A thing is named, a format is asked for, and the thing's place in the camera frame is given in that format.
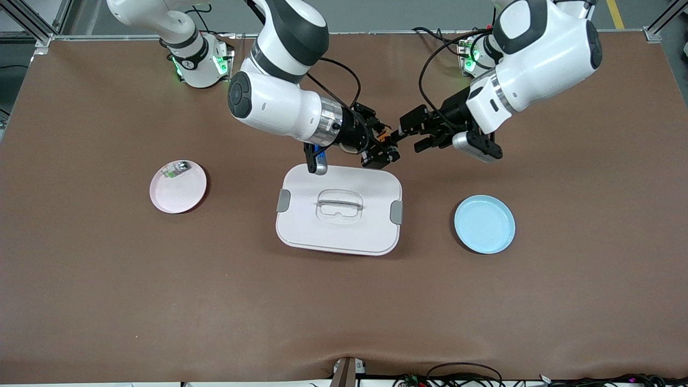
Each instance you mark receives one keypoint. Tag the small green white switch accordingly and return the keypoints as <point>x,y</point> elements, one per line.
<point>176,170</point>

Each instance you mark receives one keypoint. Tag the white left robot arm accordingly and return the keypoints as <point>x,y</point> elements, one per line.
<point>537,64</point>

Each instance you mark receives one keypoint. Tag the grey box latch clip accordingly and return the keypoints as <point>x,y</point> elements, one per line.
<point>283,200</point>
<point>396,212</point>

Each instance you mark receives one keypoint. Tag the white lidded plastic box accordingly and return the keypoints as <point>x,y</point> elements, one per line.
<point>344,231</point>

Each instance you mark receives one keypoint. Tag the pink round plate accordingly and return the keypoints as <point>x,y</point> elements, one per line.
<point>178,188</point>

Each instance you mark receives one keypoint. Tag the light blue round plate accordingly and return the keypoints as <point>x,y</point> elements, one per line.
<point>484,224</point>

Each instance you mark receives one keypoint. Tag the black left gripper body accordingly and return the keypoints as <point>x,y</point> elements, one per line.
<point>453,114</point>

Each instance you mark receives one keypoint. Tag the small orange black switch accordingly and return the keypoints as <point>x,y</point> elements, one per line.
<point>382,136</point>

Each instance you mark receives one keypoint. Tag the aluminium frame strut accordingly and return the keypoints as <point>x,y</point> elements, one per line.
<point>27,19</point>
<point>653,33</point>

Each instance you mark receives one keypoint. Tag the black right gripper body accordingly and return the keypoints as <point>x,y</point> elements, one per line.
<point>354,131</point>

